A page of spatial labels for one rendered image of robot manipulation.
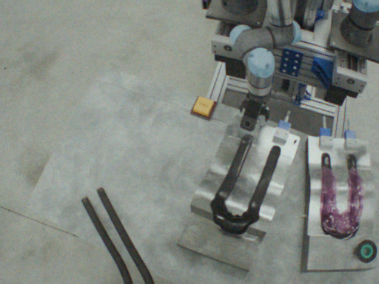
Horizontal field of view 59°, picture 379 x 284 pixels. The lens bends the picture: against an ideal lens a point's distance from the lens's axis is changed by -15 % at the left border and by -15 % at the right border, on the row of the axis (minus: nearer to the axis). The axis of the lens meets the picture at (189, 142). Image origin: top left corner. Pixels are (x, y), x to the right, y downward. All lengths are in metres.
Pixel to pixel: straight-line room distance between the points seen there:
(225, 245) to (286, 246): 0.23
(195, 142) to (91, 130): 0.42
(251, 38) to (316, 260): 0.72
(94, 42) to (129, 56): 0.35
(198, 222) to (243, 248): 0.17
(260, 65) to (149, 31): 1.89
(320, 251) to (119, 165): 0.80
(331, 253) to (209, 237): 0.42
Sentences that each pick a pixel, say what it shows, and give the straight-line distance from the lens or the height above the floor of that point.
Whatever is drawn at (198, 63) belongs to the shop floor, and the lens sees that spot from 2.61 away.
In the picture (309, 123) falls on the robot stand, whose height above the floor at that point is 0.21.
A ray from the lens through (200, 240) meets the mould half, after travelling 1.25.
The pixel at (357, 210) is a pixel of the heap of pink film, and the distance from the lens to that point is 1.33.
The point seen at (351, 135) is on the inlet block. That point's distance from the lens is 1.45.
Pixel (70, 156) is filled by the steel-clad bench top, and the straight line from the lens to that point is 1.52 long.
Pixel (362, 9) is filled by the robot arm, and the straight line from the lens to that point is 1.37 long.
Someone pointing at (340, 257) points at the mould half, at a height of 0.91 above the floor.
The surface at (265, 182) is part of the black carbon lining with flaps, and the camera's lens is 1.29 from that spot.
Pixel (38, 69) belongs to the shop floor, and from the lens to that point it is 2.99.
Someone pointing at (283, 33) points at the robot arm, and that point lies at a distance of 1.15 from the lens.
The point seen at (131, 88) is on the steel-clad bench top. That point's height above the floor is 0.80.
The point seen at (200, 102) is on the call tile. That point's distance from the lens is 1.46.
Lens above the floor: 2.09
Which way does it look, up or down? 65 degrees down
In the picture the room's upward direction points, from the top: 11 degrees counter-clockwise
